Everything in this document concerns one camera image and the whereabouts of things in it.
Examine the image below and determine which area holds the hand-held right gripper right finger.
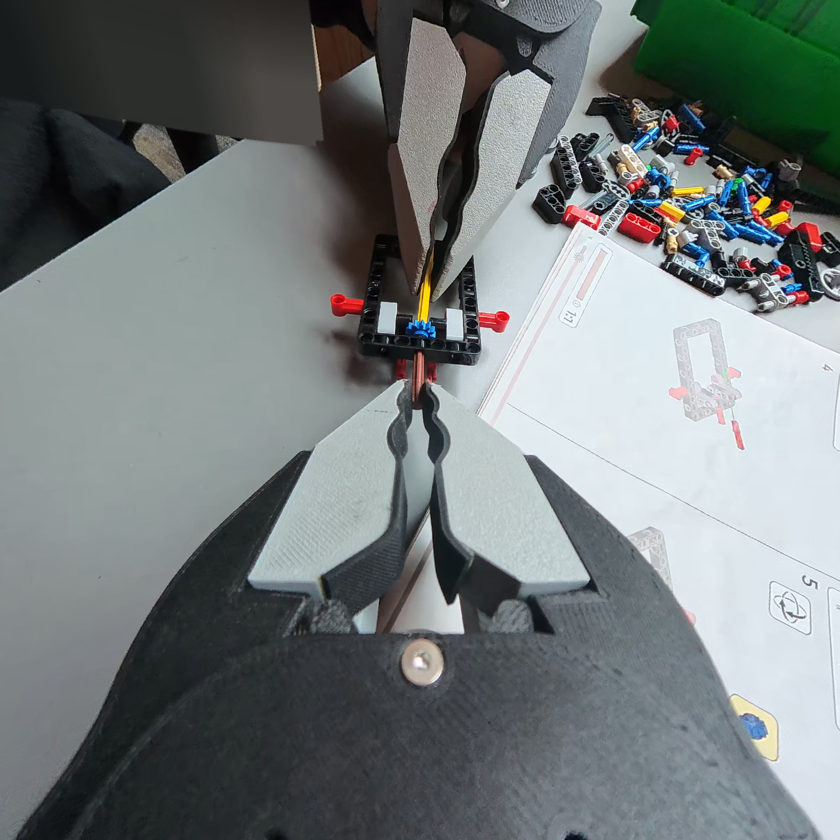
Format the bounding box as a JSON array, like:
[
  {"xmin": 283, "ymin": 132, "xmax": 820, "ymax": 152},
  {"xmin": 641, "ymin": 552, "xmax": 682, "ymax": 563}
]
[{"xmin": 423, "ymin": 382, "xmax": 593, "ymax": 618}]

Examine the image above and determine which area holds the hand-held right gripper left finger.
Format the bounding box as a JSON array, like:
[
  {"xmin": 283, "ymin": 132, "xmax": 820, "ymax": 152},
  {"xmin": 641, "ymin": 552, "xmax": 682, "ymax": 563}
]
[{"xmin": 248, "ymin": 381, "xmax": 416, "ymax": 618}]

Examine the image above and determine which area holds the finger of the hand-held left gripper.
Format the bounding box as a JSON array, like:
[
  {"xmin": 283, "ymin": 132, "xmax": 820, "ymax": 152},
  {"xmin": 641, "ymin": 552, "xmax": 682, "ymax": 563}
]
[
  {"xmin": 433, "ymin": 69, "xmax": 557, "ymax": 301},
  {"xmin": 386, "ymin": 14, "xmax": 468, "ymax": 298}
]

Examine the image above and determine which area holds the black lego frame assembly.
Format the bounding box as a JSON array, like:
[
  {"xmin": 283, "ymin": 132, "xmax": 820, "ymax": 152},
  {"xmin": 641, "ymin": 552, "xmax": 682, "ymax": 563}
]
[{"xmin": 330, "ymin": 235, "xmax": 511, "ymax": 383}]

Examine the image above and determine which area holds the lego instruction booklet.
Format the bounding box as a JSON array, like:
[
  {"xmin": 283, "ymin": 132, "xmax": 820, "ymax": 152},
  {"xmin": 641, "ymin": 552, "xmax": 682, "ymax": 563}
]
[{"xmin": 381, "ymin": 223, "xmax": 840, "ymax": 765}]

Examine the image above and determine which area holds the pile of lego pieces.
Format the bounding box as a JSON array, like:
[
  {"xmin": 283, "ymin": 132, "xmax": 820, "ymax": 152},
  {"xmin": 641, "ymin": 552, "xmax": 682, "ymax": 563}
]
[{"xmin": 532, "ymin": 95, "xmax": 840, "ymax": 312}]

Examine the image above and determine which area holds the wooden cabinet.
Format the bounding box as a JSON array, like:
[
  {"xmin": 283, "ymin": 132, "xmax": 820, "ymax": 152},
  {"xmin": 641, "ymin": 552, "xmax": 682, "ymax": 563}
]
[{"xmin": 315, "ymin": 26, "xmax": 379, "ymax": 89}]

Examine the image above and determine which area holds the green plastic bin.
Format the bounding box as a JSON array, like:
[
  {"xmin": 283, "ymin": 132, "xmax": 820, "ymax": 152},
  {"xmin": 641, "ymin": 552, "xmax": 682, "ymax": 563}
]
[{"xmin": 630, "ymin": 0, "xmax": 840, "ymax": 181}]

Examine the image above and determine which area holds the person's dark clothing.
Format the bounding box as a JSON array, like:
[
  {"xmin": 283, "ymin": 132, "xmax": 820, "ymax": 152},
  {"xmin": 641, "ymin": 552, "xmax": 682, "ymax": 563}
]
[{"xmin": 0, "ymin": 98, "xmax": 173, "ymax": 293}]

